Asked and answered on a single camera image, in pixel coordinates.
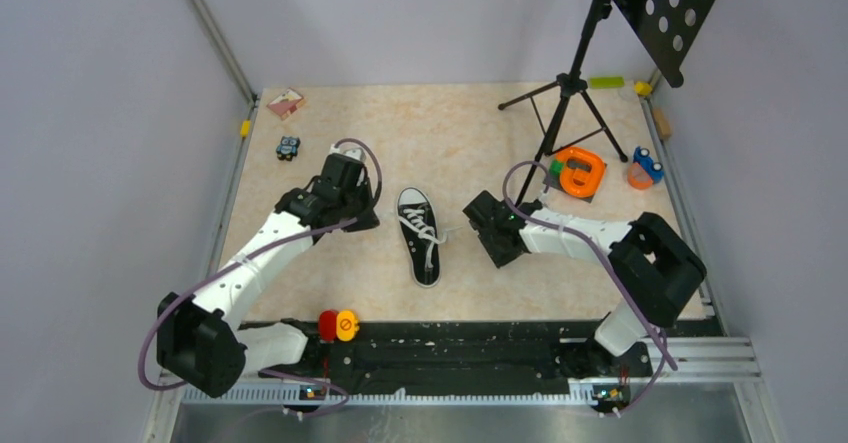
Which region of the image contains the white shoelace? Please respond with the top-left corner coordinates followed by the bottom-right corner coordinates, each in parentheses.
top-left (399, 204), bottom-right (449, 285)

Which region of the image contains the black white canvas sneaker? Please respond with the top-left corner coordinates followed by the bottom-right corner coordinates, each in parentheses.
top-left (396, 187), bottom-right (445, 288)

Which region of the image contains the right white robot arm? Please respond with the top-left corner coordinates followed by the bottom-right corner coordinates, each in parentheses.
top-left (463, 191), bottom-right (707, 375)

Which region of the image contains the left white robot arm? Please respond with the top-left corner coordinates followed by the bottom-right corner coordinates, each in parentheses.
top-left (146, 139), bottom-right (382, 398)

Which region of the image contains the blue owl toy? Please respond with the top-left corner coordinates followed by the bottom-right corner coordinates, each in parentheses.
top-left (276, 136), bottom-right (301, 161)

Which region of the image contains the pink red box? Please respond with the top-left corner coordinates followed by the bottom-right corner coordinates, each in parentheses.
top-left (266, 88), bottom-right (306, 121)

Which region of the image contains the yellow clip left edge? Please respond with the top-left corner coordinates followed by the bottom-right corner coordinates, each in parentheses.
top-left (239, 120), bottom-right (251, 138)

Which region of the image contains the red yellow emergency button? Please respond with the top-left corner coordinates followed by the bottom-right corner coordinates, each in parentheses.
top-left (317, 309), bottom-right (360, 342)

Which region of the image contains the blue orange toy car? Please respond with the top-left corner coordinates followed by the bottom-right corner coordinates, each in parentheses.
top-left (627, 146), bottom-right (664, 190)

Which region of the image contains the green block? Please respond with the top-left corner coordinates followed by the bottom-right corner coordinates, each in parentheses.
top-left (588, 76), bottom-right (626, 89)

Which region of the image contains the wooden block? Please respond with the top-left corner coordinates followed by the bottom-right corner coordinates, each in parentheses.
top-left (652, 108), bottom-right (673, 141)

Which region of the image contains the yellow corner block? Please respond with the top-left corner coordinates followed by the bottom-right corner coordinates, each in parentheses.
top-left (632, 81), bottom-right (654, 97)

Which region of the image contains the black music stand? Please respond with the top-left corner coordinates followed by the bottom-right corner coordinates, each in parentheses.
top-left (498, 0), bottom-right (735, 203)

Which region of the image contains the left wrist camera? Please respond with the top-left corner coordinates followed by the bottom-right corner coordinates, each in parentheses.
top-left (330, 146), bottom-right (367, 163)

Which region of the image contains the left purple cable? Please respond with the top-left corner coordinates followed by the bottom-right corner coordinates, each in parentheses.
top-left (137, 137), bottom-right (384, 421)

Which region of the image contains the purple cable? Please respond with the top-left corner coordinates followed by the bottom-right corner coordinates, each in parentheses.
top-left (137, 137), bottom-right (384, 421)
top-left (502, 160), bottom-right (680, 415)

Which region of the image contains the orange ring toy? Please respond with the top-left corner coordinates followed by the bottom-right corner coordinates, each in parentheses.
top-left (545, 147), bottom-right (607, 202)

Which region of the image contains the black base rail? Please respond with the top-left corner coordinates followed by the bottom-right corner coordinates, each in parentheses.
top-left (238, 315), bottom-right (723, 398)

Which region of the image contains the white cable duct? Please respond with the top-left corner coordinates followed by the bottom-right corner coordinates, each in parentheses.
top-left (182, 383), bottom-right (598, 406)

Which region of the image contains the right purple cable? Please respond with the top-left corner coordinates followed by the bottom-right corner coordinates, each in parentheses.
top-left (502, 160), bottom-right (680, 415)

